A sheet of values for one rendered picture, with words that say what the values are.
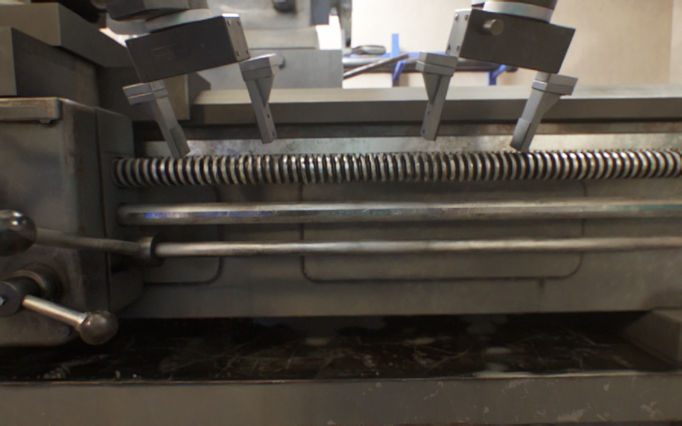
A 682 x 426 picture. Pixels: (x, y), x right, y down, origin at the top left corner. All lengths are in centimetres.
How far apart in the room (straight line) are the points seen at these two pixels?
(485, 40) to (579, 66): 427
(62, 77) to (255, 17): 35
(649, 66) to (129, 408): 513
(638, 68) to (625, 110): 438
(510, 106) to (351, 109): 25
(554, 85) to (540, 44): 6
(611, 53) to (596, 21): 37
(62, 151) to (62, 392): 29
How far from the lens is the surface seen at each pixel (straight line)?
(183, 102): 60
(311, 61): 68
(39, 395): 60
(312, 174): 48
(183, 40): 48
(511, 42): 48
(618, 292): 76
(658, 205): 65
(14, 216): 40
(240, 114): 58
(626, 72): 500
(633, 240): 64
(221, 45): 46
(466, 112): 59
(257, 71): 46
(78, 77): 63
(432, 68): 46
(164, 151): 62
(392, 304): 61
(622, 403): 59
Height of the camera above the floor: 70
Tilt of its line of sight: 5 degrees down
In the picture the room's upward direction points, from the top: 1 degrees counter-clockwise
